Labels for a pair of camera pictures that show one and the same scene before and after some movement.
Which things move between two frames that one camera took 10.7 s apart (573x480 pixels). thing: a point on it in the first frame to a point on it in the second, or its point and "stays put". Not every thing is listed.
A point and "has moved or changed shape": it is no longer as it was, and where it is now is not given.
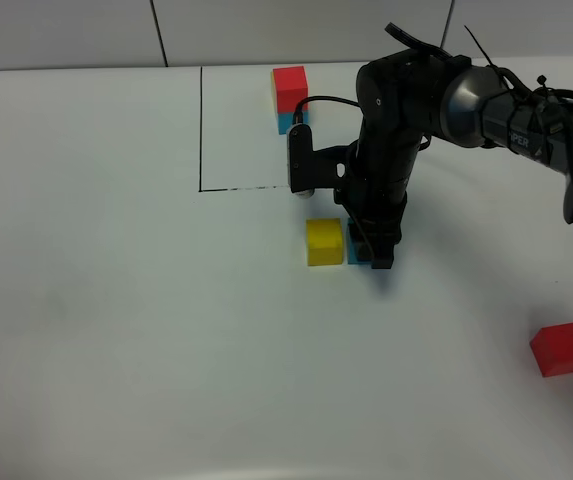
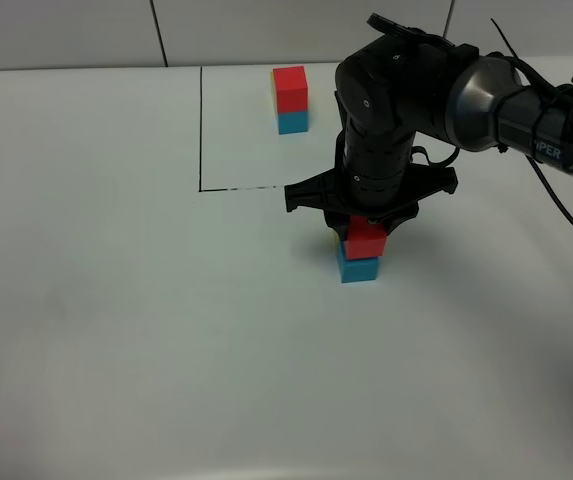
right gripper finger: [362, 243] to [338, 222]
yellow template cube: [273, 93] stays put
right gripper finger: [383, 253] to [393, 222]
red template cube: [291, 86] stays put
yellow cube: [324, 241] has moved or changed shape
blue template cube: [285, 120] stays put
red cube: [560, 349] has moved or changed shape
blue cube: [352, 249] to [356, 269]
